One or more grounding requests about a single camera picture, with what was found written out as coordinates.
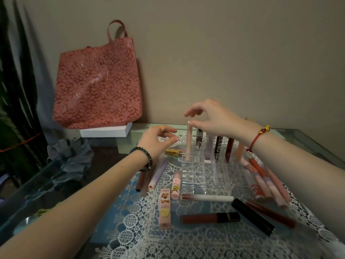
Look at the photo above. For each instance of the clear acrylic lipstick organizer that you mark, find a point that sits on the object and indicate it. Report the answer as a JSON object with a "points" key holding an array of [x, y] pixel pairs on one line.
{"points": [[215, 176]]}

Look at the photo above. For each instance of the long pink cartoon lipstick box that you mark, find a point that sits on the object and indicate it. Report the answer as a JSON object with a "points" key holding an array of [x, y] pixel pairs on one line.
{"points": [[164, 210]]}

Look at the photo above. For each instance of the lilac pink lip gloss tube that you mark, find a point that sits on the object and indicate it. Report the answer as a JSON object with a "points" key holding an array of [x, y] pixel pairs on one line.
{"points": [[275, 192]]}

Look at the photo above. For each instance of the peach lip gloss tube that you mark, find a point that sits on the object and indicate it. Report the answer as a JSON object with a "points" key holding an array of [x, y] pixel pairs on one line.
{"points": [[240, 153]]}

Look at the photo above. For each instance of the slim red lip gloss tube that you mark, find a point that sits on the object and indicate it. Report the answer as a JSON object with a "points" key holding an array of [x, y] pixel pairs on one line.
{"points": [[272, 214]]}

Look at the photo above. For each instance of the grey blue cloth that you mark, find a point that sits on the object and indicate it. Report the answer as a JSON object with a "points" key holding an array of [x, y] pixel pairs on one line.
{"points": [[70, 159]]}

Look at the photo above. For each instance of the black capped red lip gloss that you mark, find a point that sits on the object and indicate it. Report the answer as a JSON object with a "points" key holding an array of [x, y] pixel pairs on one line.
{"points": [[207, 218]]}

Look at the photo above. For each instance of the dark brown lip gloss tube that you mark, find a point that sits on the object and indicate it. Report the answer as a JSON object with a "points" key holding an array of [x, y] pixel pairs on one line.
{"points": [[199, 140]]}

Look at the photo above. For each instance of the white capped red lip gloss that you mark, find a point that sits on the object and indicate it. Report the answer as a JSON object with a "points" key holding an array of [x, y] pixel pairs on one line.
{"points": [[210, 197]]}

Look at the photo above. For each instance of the person's left thumb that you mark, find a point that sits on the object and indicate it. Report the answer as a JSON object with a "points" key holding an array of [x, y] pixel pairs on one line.
{"points": [[171, 140]]}

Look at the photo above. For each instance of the rose pink lip gloss tube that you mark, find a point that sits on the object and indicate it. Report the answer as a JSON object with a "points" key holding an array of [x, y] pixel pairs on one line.
{"points": [[280, 187]]}

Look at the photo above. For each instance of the person's right hand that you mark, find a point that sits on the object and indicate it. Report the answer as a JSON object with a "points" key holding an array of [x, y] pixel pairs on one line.
{"points": [[223, 121]]}

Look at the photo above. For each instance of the person's right thumb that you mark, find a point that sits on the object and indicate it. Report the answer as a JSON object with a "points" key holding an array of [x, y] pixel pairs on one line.
{"points": [[196, 123]]}

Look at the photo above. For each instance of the dark red lip gloss tube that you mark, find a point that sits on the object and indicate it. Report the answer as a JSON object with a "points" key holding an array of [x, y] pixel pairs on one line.
{"points": [[229, 149]]}

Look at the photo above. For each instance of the black lipstick tube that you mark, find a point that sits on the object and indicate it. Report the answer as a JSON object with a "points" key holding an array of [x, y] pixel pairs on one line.
{"points": [[253, 217]]}

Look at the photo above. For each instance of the white lace table cloth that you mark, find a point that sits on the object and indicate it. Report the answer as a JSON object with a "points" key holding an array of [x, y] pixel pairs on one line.
{"points": [[140, 240]]}

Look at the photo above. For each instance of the black printed lip gloss tube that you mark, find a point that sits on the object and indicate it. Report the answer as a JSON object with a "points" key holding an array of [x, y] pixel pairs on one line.
{"points": [[217, 149]]}

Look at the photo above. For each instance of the orange red lip gloss tube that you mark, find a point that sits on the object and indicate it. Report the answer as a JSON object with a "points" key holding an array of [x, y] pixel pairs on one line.
{"points": [[256, 164]]}

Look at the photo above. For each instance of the gold capped lip gloss tube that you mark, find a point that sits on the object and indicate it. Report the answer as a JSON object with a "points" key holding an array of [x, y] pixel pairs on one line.
{"points": [[173, 152]]}

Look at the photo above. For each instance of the person's left forearm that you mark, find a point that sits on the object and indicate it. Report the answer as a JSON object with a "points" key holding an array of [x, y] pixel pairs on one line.
{"points": [[80, 207]]}

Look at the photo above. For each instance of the pale pink lip gloss tube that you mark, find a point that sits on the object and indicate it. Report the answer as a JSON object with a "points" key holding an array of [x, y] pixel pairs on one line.
{"points": [[189, 142]]}

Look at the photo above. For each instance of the person's right forearm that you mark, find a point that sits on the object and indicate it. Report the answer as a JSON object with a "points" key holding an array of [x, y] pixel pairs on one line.
{"points": [[302, 172]]}

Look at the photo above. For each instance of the clear pink lip gloss tube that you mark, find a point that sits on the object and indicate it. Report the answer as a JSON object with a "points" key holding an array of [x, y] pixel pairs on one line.
{"points": [[209, 149]]}

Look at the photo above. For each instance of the red white patterned lipstick tube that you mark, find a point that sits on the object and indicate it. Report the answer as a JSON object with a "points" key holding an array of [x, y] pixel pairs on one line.
{"points": [[256, 192]]}

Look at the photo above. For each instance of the pink floral tote bag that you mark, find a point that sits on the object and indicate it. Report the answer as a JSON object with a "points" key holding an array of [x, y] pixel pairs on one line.
{"points": [[97, 86]]}

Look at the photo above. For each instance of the person's left hand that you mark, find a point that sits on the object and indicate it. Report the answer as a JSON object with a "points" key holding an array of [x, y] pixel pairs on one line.
{"points": [[151, 141]]}

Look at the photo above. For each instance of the light pink lip gloss tube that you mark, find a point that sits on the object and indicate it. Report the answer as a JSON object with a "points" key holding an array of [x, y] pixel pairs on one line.
{"points": [[262, 186]]}

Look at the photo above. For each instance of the white flat box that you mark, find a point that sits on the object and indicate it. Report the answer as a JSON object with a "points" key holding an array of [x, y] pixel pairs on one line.
{"points": [[107, 132]]}

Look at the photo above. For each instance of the short pink cartoon lipstick tube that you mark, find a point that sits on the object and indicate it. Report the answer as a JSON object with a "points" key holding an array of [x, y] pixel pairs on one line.
{"points": [[176, 186]]}

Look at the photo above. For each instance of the dark green plant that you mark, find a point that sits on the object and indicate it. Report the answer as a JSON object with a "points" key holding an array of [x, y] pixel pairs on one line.
{"points": [[18, 91]]}

